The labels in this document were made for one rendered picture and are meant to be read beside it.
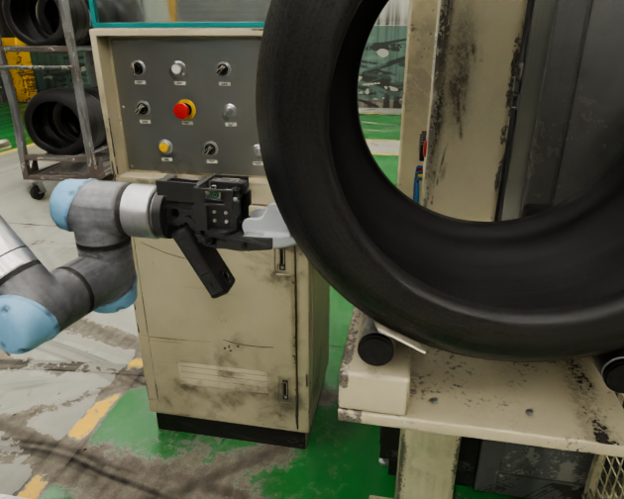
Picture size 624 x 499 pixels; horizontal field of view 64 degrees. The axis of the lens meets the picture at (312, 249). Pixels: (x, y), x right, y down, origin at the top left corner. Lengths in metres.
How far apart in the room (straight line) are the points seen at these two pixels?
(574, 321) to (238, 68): 1.01
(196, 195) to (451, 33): 0.48
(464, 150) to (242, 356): 0.96
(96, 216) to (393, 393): 0.45
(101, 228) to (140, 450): 1.21
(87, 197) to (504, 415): 0.62
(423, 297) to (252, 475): 1.25
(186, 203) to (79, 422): 1.44
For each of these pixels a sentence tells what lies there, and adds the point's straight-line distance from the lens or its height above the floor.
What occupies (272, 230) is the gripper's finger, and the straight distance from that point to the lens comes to 0.66.
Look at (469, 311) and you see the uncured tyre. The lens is 0.56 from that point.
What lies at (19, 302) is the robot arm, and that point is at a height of 0.96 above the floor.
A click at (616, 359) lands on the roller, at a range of 0.67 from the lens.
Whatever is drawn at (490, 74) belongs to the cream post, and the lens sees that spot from 0.90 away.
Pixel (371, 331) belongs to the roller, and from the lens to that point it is 0.63.
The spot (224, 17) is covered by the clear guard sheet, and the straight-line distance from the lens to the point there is 1.32.
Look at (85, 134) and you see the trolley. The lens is 4.29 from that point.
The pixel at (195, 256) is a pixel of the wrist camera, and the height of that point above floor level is 0.97.
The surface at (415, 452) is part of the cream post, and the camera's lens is 1.24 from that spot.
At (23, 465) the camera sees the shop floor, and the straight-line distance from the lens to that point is 1.96.
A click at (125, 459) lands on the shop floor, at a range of 1.85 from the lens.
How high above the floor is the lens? 1.25
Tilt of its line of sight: 23 degrees down
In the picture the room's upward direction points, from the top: straight up
